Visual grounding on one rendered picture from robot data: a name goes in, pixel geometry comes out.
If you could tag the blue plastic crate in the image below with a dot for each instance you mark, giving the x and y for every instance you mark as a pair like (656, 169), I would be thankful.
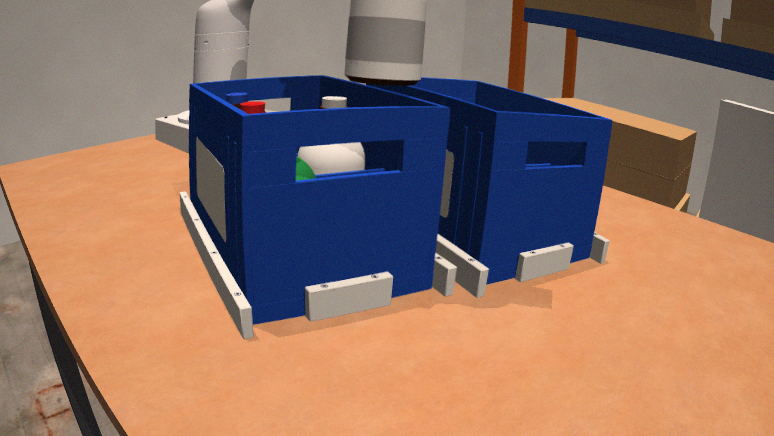
(498, 200)
(277, 235)

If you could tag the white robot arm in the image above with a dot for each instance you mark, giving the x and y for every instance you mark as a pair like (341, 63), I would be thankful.
(221, 56)

